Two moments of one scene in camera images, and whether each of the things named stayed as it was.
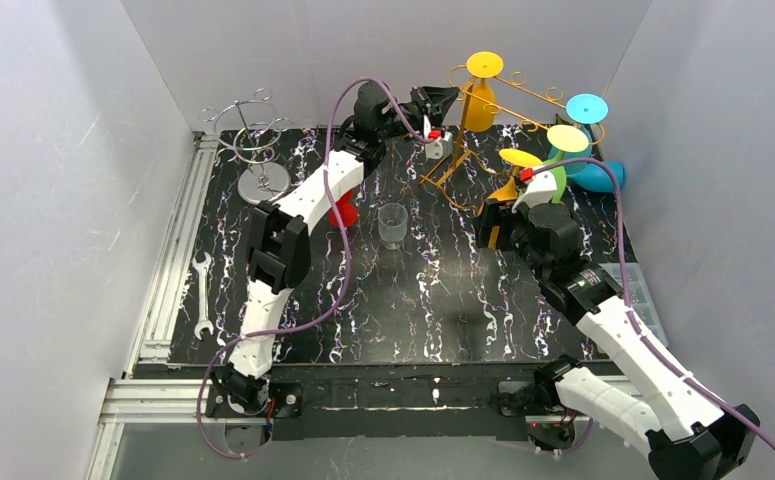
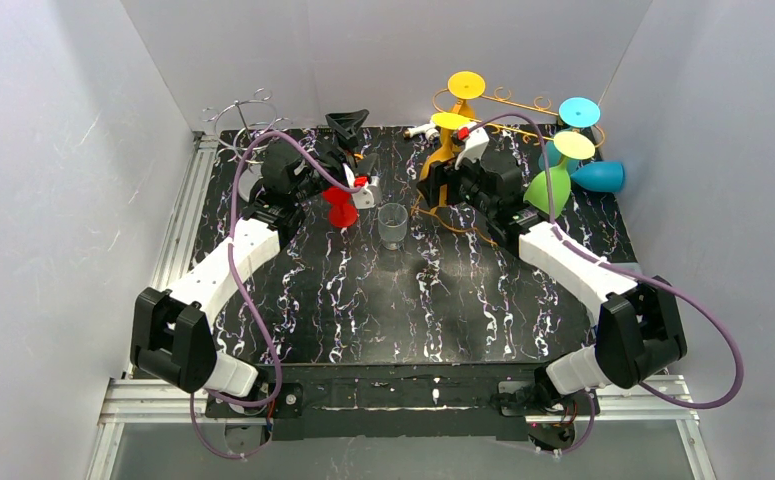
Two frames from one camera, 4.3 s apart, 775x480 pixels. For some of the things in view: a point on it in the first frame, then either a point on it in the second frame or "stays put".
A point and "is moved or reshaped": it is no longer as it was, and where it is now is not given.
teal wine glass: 597,177 stays put
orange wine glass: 509,191 -> 445,122
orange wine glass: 481,111 is moved or reshaped
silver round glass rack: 249,130 stays put
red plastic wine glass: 348,211 stays put
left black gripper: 423,105 -> 333,154
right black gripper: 490,226 -> 438,183
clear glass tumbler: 392,225 stays put
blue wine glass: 584,109 is moved or reshaped
